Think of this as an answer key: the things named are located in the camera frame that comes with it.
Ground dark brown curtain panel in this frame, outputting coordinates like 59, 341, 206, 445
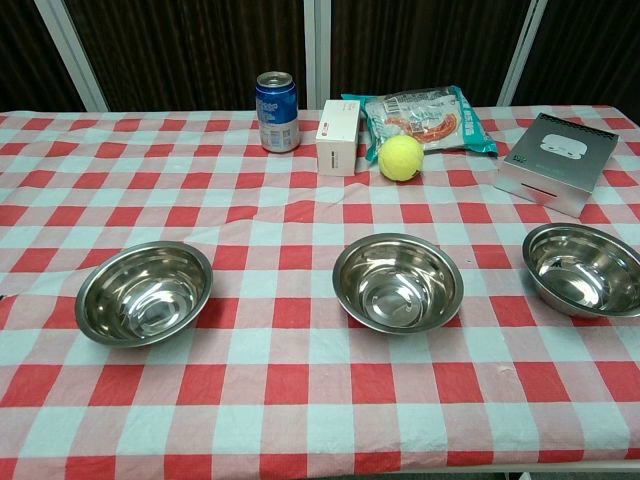
513, 0, 640, 108
63, 0, 308, 112
0, 0, 87, 114
329, 0, 532, 110

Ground silver earbuds box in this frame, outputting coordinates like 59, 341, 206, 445
494, 112, 620, 219

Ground clear teal snack bag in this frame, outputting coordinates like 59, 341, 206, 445
340, 84, 499, 162

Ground red white checked tablecloth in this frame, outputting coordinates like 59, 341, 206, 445
0, 104, 640, 480

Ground white cardboard box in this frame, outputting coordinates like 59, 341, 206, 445
315, 99, 362, 177

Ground white partition post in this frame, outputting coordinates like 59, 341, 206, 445
33, 0, 110, 113
496, 0, 549, 108
303, 0, 334, 111

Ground blue soda can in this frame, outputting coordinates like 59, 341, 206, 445
255, 70, 301, 154

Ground yellow tennis ball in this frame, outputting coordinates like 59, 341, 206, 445
377, 134, 426, 182

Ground steel bowl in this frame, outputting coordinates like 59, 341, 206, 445
74, 241, 215, 349
522, 222, 640, 319
332, 233, 465, 335

